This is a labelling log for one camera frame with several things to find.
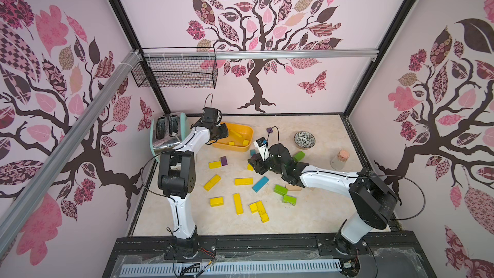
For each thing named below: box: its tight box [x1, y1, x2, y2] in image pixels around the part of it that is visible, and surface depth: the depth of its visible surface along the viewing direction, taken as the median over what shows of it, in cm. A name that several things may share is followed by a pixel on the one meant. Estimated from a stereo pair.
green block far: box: [293, 150, 306, 161], surface depth 102 cm
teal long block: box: [252, 175, 270, 194], surface depth 92 cm
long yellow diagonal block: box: [203, 173, 222, 192], surface depth 94 cm
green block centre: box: [273, 184, 289, 196], surface depth 89 cm
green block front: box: [283, 194, 298, 206], surface depth 87 cm
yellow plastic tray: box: [212, 122, 255, 152], surface depth 108 cm
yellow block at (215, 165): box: [209, 160, 222, 170], surface depth 100 cm
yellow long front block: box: [256, 200, 270, 224], surface depth 83 cm
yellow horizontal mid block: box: [234, 177, 255, 186], surface depth 92 cm
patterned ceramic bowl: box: [293, 131, 316, 149], surface depth 108 cm
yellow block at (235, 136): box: [229, 129, 244, 141], surface depth 109 cm
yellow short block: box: [209, 196, 225, 208], surface depth 86 cm
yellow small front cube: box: [249, 202, 258, 214], surface depth 83 cm
